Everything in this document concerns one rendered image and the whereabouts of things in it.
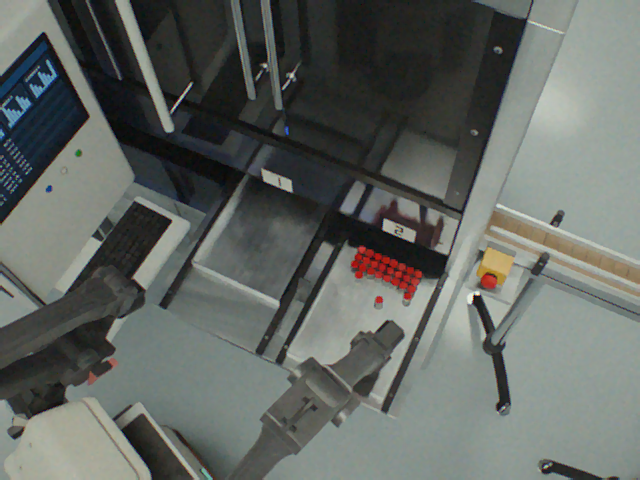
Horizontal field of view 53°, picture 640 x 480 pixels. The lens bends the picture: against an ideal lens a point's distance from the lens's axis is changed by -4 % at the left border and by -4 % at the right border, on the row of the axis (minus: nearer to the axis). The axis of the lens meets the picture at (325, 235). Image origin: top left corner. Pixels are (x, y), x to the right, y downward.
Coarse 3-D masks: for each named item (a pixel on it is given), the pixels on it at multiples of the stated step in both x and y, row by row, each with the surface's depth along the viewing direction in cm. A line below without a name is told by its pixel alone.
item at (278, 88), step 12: (264, 0) 106; (264, 12) 108; (264, 24) 111; (276, 48) 117; (276, 60) 119; (276, 72) 122; (288, 72) 132; (276, 84) 125; (288, 84) 131; (276, 96) 128; (276, 108) 132
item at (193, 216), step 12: (132, 192) 232; (144, 192) 226; (156, 192) 221; (120, 204) 250; (156, 204) 231; (168, 204) 225; (180, 204) 220; (108, 216) 270; (180, 216) 231; (192, 216) 225; (204, 216) 220; (192, 228) 235; (180, 252) 266
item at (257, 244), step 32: (256, 192) 187; (288, 192) 187; (224, 224) 183; (256, 224) 183; (288, 224) 183; (320, 224) 179; (224, 256) 179; (256, 256) 179; (288, 256) 178; (256, 288) 175
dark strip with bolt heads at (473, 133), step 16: (496, 16) 96; (512, 16) 94; (496, 32) 98; (512, 32) 97; (496, 48) 101; (512, 48) 99; (480, 64) 106; (496, 64) 104; (480, 80) 109; (496, 80) 107; (480, 96) 112; (496, 96) 110; (480, 112) 115; (464, 128) 121; (480, 128) 119; (464, 144) 125; (480, 144) 123; (464, 160) 130; (464, 176) 134; (448, 192) 142; (464, 192) 139
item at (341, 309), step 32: (352, 256) 178; (320, 288) 171; (352, 288) 174; (384, 288) 174; (320, 320) 170; (352, 320) 170; (384, 320) 170; (416, 320) 170; (288, 352) 163; (320, 352) 167; (384, 384) 163
